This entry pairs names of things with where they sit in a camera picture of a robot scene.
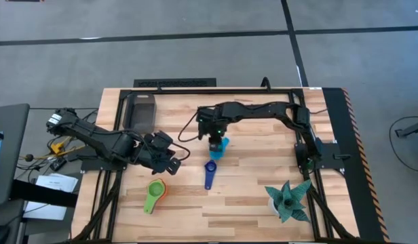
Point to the green measuring cup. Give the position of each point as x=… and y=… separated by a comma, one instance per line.
x=151, y=203

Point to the black hazard-striped edge mat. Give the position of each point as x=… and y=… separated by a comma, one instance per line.
x=338, y=135

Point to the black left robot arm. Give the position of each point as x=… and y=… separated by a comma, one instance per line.
x=93, y=135

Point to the grey stand leg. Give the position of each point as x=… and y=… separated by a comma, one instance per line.
x=416, y=128

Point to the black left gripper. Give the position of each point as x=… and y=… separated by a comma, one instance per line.
x=151, y=157

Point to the potted teal-leaf plant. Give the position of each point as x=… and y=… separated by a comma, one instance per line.
x=287, y=202

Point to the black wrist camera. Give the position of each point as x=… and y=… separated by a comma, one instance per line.
x=204, y=125
x=162, y=139

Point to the black desk bar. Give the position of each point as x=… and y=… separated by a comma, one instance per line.
x=42, y=196

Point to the white paper sheet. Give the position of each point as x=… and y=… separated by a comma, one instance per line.
x=56, y=181
x=42, y=211

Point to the grey desk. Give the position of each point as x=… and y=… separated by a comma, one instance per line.
x=12, y=152

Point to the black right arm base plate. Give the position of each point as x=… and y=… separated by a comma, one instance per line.
x=331, y=152

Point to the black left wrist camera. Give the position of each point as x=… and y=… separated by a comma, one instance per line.
x=162, y=139

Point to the black round knob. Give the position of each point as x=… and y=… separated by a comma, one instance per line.
x=29, y=157

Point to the black aluminium table frame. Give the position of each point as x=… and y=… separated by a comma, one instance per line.
x=209, y=91

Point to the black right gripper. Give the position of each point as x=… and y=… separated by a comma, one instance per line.
x=220, y=123

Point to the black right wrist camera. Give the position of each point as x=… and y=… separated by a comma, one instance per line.
x=204, y=125

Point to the teal measuring cup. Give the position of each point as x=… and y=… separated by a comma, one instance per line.
x=220, y=154

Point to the black perforated box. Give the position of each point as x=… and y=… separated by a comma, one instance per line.
x=175, y=83

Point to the yellow connector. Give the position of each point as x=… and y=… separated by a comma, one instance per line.
x=57, y=147

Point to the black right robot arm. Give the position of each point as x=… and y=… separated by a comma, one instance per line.
x=256, y=110

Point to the dark grey basket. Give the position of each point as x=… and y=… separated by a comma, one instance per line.
x=140, y=115

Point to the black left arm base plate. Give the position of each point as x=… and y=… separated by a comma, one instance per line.
x=93, y=166

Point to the purple measuring cup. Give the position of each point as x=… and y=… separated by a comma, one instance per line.
x=210, y=179

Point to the black small box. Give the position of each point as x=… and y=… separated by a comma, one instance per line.
x=58, y=164

